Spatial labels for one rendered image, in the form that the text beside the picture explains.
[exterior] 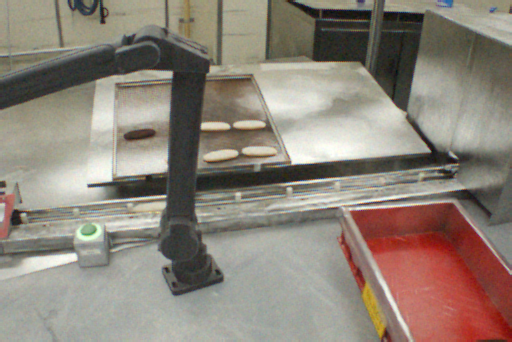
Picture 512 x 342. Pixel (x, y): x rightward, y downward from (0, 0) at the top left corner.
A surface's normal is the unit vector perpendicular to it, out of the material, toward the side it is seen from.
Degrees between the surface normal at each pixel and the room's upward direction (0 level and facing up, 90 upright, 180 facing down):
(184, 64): 90
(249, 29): 90
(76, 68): 87
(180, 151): 89
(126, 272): 0
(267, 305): 0
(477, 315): 0
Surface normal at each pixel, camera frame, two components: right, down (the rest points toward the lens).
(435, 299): 0.04, -0.85
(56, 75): 0.13, 0.48
